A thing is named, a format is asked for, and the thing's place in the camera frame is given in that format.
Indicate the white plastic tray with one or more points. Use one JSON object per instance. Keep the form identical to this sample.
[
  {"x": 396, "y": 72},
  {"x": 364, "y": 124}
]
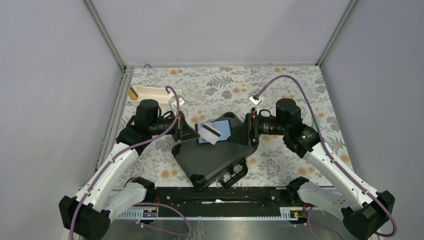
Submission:
[{"x": 158, "y": 94}]

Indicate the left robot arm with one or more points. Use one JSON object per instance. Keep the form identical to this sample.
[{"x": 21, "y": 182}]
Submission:
[{"x": 93, "y": 208}]

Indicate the floral tablecloth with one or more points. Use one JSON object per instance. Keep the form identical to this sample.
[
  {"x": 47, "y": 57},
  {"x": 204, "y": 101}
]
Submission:
[{"x": 210, "y": 92}]

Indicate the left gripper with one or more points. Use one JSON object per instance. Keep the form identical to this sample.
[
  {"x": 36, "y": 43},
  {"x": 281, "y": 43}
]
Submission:
[{"x": 183, "y": 131}]

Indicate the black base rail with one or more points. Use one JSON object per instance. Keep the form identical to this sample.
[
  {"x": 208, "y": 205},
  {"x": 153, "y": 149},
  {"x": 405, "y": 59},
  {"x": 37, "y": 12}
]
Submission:
[{"x": 218, "y": 203}]

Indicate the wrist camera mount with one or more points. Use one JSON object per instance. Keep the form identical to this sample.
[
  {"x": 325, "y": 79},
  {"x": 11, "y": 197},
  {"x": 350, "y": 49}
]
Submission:
[
  {"x": 175, "y": 103},
  {"x": 257, "y": 101}
]

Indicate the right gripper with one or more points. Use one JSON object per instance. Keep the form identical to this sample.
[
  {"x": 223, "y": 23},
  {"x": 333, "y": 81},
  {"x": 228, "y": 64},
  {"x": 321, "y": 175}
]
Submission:
[{"x": 241, "y": 135}]

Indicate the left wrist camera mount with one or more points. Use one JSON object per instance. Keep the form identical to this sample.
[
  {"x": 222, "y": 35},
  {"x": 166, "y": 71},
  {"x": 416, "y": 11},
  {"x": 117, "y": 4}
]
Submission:
[{"x": 175, "y": 103}]

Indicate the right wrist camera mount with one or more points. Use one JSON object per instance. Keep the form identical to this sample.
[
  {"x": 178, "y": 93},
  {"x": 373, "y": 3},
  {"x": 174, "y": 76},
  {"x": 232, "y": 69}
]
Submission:
[{"x": 257, "y": 101}]

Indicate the dark grey hard case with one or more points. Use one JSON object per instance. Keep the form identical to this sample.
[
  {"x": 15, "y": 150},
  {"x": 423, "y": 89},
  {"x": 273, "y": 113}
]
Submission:
[{"x": 205, "y": 163}]

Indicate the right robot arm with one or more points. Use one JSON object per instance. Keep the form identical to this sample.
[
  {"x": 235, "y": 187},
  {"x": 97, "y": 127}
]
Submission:
[{"x": 361, "y": 207}]

